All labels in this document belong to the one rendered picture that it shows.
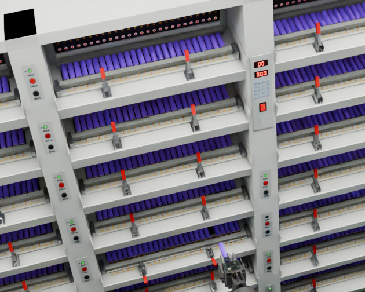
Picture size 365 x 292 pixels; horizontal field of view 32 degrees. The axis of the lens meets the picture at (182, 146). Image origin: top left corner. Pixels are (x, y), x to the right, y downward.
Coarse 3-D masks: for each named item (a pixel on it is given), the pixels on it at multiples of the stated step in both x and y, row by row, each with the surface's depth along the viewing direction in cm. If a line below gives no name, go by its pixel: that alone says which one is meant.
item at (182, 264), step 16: (240, 224) 256; (240, 240) 252; (256, 240) 247; (96, 256) 244; (128, 256) 249; (176, 256) 249; (192, 256) 249; (240, 256) 253; (128, 272) 246; (160, 272) 245; (176, 272) 249; (112, 288) 245
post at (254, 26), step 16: (256, 0) 192; (272, 0) 194; (240, 16) 198; (256, 16) 195; (272, 16) 197; (240, 32) 202; (256, 32) 198; (272, 32) 200; (256, 48) 202; (272, 48) 203; (272, 64) 206; (272, 80) 209; (272, 96) 213; (272, 128) 220; (256, 144) 222; (272, 144) 224; (256, 160) 226; (272, 160) 228; (256, 176) 230; (272, 176) 232; (256, 192) 235; (272, 192) 236; (256, 208) 239; (272, 208) 241; (256, 224) 243; (272, 224) 245; (272, 240) 250; (256, 256) 254; (272, 272) 260; (256, 288) 268
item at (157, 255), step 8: (240, 232) 252; (208, 240) 250; (216, 240) 250; (224, 240) 250; (176, 248) 248; (184, 248) 248; (192, 248) 248; (200, 248) 250; (216, 248) 250; (144, 256) 247; (152, 256) 247; (160, 256) 247; (184, 256) 248; (112, 264) 245; (120, 264) 245; (128, 264) 245; (112, 272) 244
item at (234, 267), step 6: (240, 258) 224; (222, 264) 223; (228, 264) 222; (234, 264) 223; (222, 270) 225; (228, 270) 220; (234, 270) 220; (240, 270) 220; (228, 276) 220; (234, 276) 220; (240, 276) 221; (228, 282) 222; (234, 282) 218; (240, 282) 215; (228, 288) 224; (234, 288) 217
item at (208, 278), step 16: (192, 272) 263; (208, 272) 262; (256, 272) 260; (128, 288) 259; (144, 288) 259; (160, 288) 259; (176, 288) 261; (192, 288) 261; (208, 288) 261; (224, 288) 261
